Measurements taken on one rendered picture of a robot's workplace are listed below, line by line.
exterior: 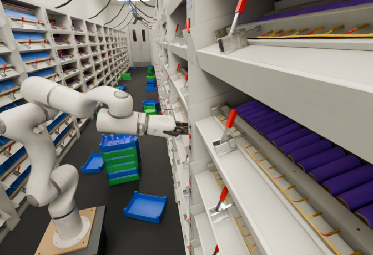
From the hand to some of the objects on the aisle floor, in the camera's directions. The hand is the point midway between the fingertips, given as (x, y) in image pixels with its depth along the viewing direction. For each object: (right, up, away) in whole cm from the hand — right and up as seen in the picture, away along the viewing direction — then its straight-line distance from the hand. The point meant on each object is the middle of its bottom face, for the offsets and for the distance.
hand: (186, 128), depth 69 cm
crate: (-34, -76, +83) cm, 118 cm away
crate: (-66, -60, +121) cm, 150 cm away
